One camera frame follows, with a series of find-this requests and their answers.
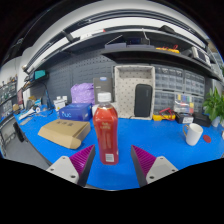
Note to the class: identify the white shelf unit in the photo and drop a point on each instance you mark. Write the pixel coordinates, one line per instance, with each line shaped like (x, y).
(218, 60)

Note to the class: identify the green potted plant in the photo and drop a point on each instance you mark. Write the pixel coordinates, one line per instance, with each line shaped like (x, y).
(213, 105)

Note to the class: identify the plain black box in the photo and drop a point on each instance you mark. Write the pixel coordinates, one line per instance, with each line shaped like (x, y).
(201, 119)

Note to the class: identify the black box with white label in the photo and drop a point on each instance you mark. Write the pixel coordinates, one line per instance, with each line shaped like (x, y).
(184, 118)

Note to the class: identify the grey small-parts drawer cabinet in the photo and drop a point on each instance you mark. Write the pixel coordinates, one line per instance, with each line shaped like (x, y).
(194, 84)
(169, 78)
(198, 104)
(164, 101)

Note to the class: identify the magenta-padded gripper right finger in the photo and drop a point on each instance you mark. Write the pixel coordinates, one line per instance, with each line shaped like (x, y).
(160, 168)

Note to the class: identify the dark grey upright box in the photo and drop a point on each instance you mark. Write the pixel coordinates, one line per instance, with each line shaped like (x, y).
(102, 86)

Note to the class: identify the small white box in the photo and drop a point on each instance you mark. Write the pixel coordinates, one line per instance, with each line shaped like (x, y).
(94, 108)

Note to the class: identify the dark grey wall shelf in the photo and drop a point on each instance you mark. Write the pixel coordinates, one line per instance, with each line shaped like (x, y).
(146, 56)

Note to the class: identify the yellow multimeter with red leads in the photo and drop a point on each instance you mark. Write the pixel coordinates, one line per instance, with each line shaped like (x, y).
(168, 50)
(160, 117)

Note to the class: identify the purple plastic bag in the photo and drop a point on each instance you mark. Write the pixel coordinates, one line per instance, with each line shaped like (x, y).
(82, 93)

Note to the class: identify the small white bottles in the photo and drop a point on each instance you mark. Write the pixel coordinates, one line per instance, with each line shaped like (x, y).
(60, 104)

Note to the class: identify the red drink bottle white cap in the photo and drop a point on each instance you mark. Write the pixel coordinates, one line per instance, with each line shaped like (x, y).
(106, 133)

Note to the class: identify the black rounded device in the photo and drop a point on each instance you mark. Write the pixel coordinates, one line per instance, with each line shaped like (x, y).
(167, 29)

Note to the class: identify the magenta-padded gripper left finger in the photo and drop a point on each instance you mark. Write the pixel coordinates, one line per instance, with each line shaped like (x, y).
(63, 168)

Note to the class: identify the black zip case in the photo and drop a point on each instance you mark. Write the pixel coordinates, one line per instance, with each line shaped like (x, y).
(143, 100)

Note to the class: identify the brown cardboard box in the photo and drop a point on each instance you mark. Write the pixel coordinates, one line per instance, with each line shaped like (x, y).
(63, 132)

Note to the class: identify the white perforated tray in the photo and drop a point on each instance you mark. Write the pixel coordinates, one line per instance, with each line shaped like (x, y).
(126, 90)

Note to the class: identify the clear organiser with coloured parts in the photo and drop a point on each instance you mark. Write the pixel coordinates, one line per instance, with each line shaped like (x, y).
(184, 102)

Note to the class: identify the white mug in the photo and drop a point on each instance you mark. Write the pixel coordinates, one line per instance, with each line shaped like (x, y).
(194, 134)

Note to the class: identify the teal screen device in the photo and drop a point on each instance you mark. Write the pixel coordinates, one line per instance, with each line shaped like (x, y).
(40, 74)

